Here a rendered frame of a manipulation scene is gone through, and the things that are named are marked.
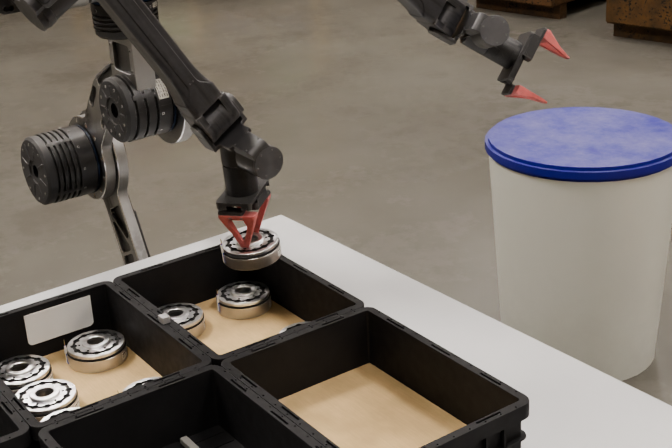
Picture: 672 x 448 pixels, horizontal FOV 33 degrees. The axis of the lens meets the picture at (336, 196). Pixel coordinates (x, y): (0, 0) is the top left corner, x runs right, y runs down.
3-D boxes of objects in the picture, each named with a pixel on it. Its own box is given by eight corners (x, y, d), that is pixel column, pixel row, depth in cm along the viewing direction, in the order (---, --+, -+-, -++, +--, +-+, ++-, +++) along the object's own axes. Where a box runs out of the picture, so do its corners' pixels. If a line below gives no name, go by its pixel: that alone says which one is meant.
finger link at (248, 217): (272, 234, 201) (265, 187, 197) (259, 254, 195) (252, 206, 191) (236, 233, 203) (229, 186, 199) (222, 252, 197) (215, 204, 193)
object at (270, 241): (213, 242, 203) (212, 239, 202) (263, 225, 207) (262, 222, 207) (237, 263, 194) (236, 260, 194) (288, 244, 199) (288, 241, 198)
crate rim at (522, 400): (217, 375, 179) (216, 361, 178) (369, 316, 194) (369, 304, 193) (368, 495, 148) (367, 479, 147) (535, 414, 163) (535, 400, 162)
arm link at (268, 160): (221, 89, 189) (186, 124, 187) (260, 104, 181) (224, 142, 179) (257, 136, 197) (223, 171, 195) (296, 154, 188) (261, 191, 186)
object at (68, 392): (5, 395, 186) (4, 392, 186) (63, 375, 191) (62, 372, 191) (26, 421, 178) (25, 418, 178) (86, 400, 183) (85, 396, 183)
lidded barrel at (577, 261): (712, 349, 355) (728, 134, 329) (584, 417, 324) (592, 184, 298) (572, 289, 400) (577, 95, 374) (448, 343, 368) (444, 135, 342)
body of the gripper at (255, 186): (270, 187, 200) (265, 149, 197) (251, 213, 192) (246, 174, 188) (236, 186, 202) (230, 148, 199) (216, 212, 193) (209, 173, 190)
